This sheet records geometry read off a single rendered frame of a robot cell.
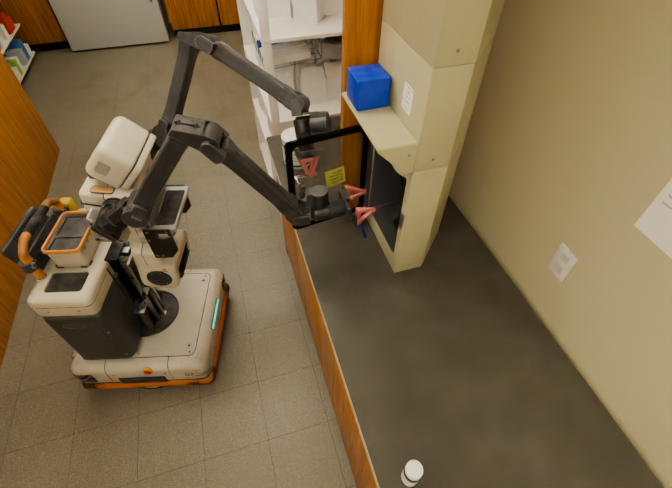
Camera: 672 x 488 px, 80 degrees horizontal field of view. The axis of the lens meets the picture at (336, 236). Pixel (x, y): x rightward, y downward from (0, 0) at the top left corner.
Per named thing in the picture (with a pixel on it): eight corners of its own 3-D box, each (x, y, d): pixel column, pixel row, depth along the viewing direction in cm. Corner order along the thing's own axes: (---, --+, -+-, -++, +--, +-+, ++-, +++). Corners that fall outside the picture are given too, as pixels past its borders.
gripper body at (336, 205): (343, 188, 137) (323, 193, 136) (353, 208, 130) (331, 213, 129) (344, 202, 142) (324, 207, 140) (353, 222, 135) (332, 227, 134)
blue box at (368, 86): (376, 91, 124) (379, 62, 118) (388, 107, 118) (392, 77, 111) (346, 95, 122) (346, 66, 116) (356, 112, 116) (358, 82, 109)
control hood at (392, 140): (373, 114, 134) (375, 86, 126) (413, 173, 113) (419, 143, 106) (340, 120, 131) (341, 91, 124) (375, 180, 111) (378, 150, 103)
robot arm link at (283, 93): (210, 49, 144) (192, 46, 135) (215, 34, 142) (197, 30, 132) (307, 114, 143) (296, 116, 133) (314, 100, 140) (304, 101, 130)
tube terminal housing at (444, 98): (418, 203, 174) (461, 10, 117) (454, 258, 153) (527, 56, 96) (364, 214, 168) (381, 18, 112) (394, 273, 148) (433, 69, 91)
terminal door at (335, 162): (363, 209, 163) (370, 123, 134) (293, 230, 155) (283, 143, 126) (362, 207, 164) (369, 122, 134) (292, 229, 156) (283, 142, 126)
